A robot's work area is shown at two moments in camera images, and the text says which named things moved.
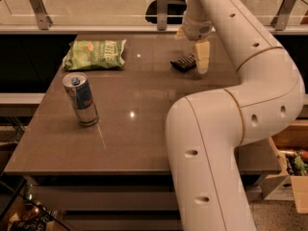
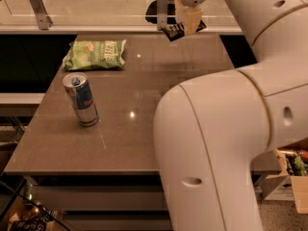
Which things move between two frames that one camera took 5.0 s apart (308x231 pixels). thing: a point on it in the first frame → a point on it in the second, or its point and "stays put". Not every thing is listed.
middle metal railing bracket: (163, 8) stays put
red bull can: (77, 87) stays put
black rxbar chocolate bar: (185, 64) → (174, 31)
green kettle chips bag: (102, 54) stays put
